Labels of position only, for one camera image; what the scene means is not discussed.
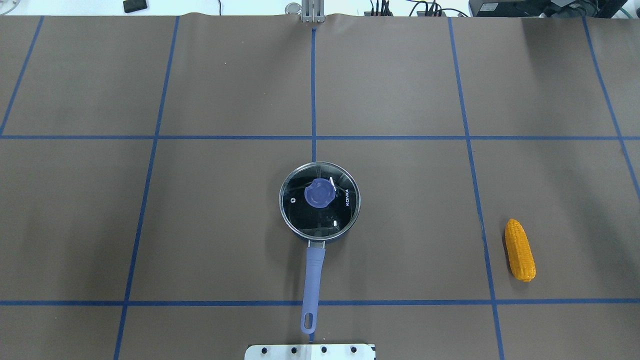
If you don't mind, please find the silver mounting plate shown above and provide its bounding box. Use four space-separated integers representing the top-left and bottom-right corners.
244 343 377 360

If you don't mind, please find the yellow corn cob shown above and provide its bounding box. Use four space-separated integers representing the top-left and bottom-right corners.
503 218 537 283

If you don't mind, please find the black monitor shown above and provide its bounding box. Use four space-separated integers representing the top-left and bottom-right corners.
468 0 627 19

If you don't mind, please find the black power strip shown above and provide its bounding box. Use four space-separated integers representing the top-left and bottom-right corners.
363 9 448 18

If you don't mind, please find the brown table mat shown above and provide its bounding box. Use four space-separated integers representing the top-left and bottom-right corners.
1 13 639 360

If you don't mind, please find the small black device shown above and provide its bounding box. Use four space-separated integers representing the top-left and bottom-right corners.
122 0 148 14

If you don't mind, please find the glass lid with blue knob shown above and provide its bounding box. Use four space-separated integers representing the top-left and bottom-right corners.
278 161 362 243

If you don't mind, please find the aluminium frame post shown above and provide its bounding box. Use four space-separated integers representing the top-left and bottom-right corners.
300 0 326 23

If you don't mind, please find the dark blue saucepan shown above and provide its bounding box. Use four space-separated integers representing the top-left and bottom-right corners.
278 161 362 335

